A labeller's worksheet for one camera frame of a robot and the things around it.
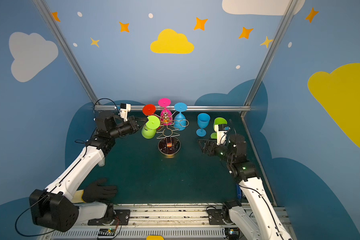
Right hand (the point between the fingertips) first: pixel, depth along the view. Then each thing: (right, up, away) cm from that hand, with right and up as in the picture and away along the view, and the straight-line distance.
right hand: (205, 138), depth 71 cm
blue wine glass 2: (+3, +10, +25) cm, 27 cm away
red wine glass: (-30, +16, +11) cm, 35 cm away
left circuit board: (-49, -47, +2) cm, 68 cm away
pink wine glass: (-20, +12, +5) cm, 24 cm away
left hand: (-28, +10, +1) cm, 30 cm away
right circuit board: (+14, -47, +2) cm, 49 cm away
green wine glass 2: (+13, +10, +26) cm, 31 cm away
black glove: (-57, -29, +7) cm, 64 cm away
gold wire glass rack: (-20, -6, +29) cm, 36 cm away
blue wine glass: (-13, +9, +16) cm, 22 cm away
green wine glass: (-28, +4, +2) cm, 28 cm away
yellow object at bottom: (-24, -46, -3) cm, 52 cm away
